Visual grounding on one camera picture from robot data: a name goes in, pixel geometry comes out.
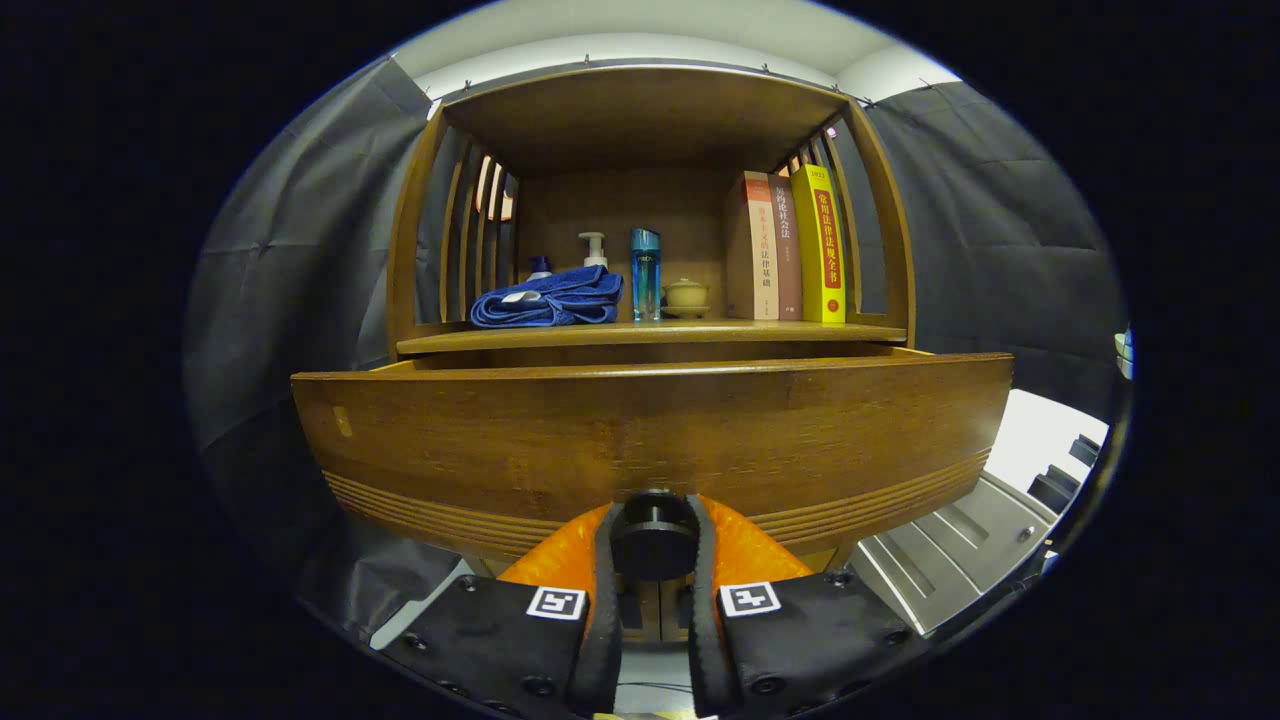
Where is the yellow book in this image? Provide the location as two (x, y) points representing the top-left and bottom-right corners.
(790, 164), (847, 325)

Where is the beige lidded teacup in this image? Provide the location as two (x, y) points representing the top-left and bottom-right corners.
(662, 277), (711, 319)

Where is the grey ribbed panel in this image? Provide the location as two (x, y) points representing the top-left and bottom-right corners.
(850, 470), (1059, 638)

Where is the white table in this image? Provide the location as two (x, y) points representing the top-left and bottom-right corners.
(985, 388), (1111, 496)

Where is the black backdrop cloth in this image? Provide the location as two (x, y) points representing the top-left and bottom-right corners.
(185, 55), (1126, 641)

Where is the blue glass tumbler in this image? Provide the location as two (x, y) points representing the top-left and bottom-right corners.
(630, 227), (662, 322)

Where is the orange and white book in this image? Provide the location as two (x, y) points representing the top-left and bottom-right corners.
(724, 170), (780, 322)

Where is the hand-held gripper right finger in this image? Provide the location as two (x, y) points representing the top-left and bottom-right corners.
(685, 493), (916, 719)

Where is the brown book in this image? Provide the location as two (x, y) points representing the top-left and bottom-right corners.
(768, 175), (804, 322)

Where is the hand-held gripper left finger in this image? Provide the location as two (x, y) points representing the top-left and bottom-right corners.
(380, 495), (626, 719)

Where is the wooden drawer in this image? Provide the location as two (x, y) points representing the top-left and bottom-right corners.
(290, 345), (1015, 581)

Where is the wooden countertop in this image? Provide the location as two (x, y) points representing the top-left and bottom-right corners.
(396, 318), (909, 356)

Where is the blue folded towel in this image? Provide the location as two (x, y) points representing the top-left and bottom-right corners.
(469, 264), (625, 329)

